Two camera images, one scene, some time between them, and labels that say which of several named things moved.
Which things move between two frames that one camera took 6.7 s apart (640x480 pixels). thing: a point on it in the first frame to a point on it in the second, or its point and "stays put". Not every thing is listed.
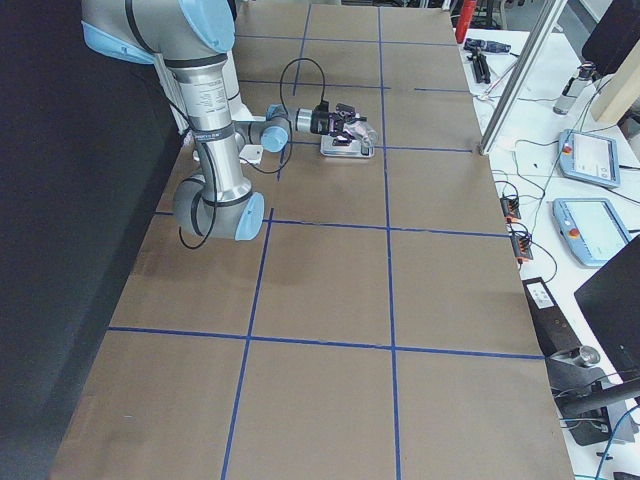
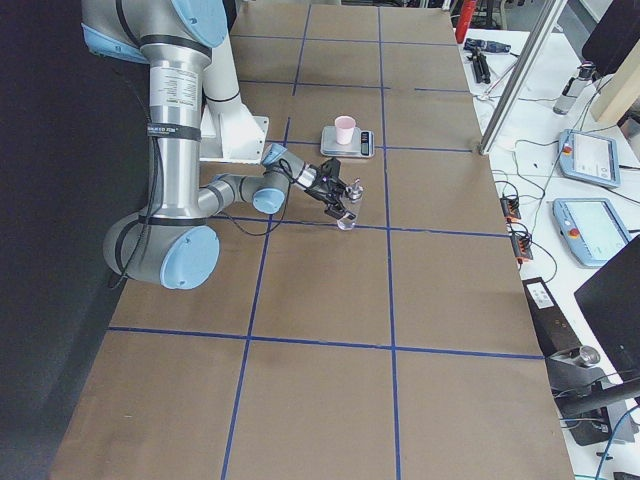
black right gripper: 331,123 to 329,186
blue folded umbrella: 472,44 stays put
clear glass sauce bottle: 367,136 to 352,198
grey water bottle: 586,73 stays put
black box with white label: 555,333 stays put
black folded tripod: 480,66 stays put
